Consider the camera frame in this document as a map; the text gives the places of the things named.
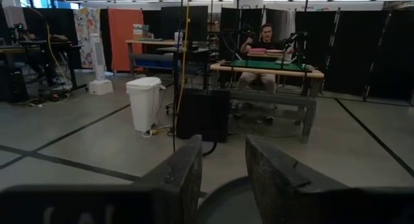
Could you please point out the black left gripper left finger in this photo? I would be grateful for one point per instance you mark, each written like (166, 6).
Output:
(191, 172)

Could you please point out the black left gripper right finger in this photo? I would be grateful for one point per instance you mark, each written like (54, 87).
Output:
(271, 178)

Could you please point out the black bowl with blue plate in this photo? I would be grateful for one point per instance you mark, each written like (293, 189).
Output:
(220, 186)

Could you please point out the small black robot arm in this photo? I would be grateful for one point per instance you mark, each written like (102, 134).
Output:
(300, 39)
(233, 31)

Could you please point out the thin black pole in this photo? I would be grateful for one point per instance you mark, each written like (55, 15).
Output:
(174, 140)

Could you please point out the black box cabinet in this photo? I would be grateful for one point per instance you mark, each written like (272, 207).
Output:
(203, 117)

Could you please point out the wooden work table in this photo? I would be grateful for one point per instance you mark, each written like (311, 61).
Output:
(278, 99)

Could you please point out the white trash bin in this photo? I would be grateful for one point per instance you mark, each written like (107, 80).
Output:
(144, 104)

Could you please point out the green table mat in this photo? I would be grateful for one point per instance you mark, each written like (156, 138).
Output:
(258, 64)

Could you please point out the pink stacked items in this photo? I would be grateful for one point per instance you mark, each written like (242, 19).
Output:
(257, 51)

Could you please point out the wooden workbench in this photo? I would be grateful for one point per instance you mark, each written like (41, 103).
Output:
(147, 42)

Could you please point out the person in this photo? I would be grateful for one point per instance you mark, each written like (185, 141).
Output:
(265, 36)

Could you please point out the white tower fan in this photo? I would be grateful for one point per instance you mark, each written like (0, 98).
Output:
(97, 55)

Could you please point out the orange partition panel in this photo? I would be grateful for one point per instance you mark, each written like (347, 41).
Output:
(121, 39)

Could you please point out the stacked coloured boxes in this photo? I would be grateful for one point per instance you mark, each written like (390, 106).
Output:
(139, 31)

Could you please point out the black partition screens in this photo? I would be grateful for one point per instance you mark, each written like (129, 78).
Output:
(355, 49)

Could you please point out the floral patterned curtain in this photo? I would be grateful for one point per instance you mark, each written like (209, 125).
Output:
(85, 29)

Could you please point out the black equipment desk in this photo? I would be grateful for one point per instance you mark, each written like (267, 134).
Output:
(48, 44)

